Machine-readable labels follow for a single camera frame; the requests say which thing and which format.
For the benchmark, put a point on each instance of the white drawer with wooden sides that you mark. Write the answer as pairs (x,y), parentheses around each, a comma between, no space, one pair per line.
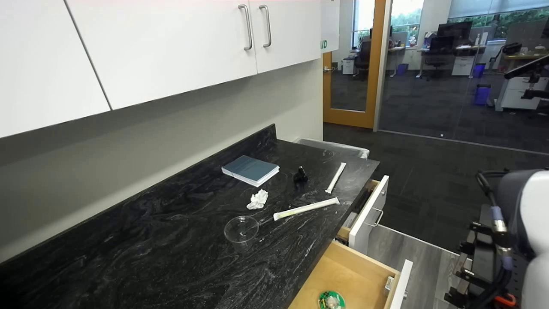
(369,215)
(353,275)

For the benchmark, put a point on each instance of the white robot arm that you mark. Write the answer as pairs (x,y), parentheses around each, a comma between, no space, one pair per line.
(533,229)

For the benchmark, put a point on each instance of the blue grey book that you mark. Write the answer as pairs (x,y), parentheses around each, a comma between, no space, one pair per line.
(248,168)

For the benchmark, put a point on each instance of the small black clip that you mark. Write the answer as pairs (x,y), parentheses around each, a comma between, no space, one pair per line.
(298,175)

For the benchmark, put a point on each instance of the crumpled white paper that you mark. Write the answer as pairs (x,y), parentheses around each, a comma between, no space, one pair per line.
(257,199)

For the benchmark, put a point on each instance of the grey trash bin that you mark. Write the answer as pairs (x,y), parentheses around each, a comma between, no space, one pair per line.
(336,146)

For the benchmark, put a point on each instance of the white stick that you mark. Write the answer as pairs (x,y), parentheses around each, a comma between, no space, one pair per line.
(336,177)

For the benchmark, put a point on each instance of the white upper cabinet door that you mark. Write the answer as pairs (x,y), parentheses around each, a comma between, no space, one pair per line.
(291,28)
(164,45)
(39,57)

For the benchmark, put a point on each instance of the dark office chair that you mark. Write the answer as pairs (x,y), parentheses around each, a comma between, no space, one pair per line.
(362,57)

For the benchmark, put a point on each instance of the wooden framed glass door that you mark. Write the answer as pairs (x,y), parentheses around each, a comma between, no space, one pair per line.
(374,57)

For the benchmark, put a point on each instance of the blue bin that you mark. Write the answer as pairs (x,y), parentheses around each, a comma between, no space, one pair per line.
(478,71)
(482,96)
(401,69)

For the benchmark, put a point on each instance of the green round item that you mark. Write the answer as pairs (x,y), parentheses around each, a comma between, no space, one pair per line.
(331,301)

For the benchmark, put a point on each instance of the white office desk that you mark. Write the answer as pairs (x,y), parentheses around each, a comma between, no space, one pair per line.
(456,60)

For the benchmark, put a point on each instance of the black computer monitor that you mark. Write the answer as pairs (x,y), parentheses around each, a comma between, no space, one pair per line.
(454,29)

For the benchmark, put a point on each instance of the black clamp with orange grip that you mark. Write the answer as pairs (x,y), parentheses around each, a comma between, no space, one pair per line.
(477,241)
(473,285)

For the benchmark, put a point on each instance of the white machine base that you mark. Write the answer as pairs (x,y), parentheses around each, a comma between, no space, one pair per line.
(516,91)

